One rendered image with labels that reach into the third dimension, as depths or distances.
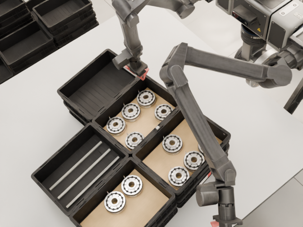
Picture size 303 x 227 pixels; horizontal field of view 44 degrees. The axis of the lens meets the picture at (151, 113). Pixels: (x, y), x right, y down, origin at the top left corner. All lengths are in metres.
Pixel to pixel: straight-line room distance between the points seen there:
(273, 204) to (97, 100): 1.38
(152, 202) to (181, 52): 0.84
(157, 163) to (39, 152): 0.72
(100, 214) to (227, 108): 0.92
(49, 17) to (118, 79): 1.22
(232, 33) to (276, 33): 2.02
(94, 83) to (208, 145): 1.12
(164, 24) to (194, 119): 1.47
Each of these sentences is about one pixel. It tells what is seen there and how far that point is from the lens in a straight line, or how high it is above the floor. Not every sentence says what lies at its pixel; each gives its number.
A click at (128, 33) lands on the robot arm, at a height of 1.51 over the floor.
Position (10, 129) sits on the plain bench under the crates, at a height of 0.70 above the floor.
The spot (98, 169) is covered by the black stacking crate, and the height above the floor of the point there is 0.83.
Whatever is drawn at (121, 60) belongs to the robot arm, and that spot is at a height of 1.27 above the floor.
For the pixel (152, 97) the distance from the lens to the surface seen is 2.03.
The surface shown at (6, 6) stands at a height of 0.49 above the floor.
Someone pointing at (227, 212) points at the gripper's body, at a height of 1.29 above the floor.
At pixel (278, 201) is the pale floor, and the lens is 2.71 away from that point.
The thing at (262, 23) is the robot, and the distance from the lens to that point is 1.52.
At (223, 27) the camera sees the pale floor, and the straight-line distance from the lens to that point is 3.55.
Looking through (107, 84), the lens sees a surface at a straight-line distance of 2.18.
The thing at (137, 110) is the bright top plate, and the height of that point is 0.86.
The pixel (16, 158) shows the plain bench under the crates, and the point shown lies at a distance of 2.27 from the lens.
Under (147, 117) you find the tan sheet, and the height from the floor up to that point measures 0.83.
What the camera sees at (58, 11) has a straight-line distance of 3.24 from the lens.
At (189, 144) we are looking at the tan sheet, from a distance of 1.90.
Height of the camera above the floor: 2.53
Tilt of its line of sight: 57 degrees down
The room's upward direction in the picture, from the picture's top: 13 degrees counter-clockwise
